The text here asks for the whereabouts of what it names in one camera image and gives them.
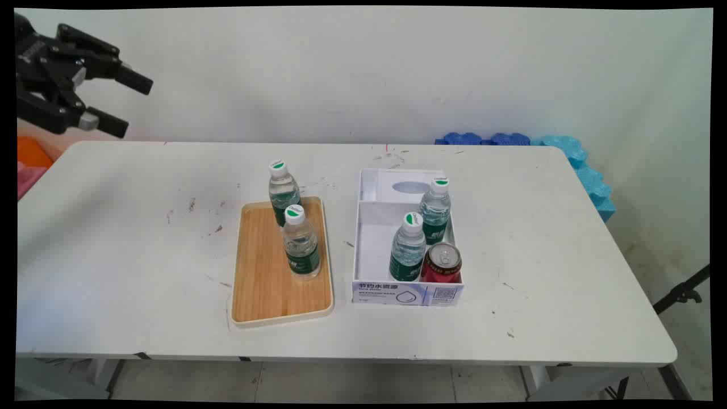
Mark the light blue foam mat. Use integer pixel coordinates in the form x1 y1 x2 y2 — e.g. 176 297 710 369
531 135 617 223

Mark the white table leg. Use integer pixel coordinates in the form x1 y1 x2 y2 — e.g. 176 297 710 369
85 358 127 399

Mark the pink block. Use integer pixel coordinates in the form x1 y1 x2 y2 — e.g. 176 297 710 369
17 162 47 201

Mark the red soda can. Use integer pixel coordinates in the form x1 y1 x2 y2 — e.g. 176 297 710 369
419 242 462 283

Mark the wooden tray white rim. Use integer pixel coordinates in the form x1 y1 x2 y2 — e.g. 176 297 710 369
230 196 335 328

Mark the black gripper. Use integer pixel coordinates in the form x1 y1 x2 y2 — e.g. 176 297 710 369
15 14 154 139

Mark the black tripod leg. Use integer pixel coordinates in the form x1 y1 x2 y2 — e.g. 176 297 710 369
653 264 711 315

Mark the water bottle green label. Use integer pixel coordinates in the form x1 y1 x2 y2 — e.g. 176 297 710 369
282 204 321 281
419 177 452 246
268 160 302 228
389 212 427 282

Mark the white cardboard box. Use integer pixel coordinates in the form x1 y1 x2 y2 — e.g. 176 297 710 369
352 168 465 307

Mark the orange block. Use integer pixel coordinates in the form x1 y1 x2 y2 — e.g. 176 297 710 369
17 136 55 169

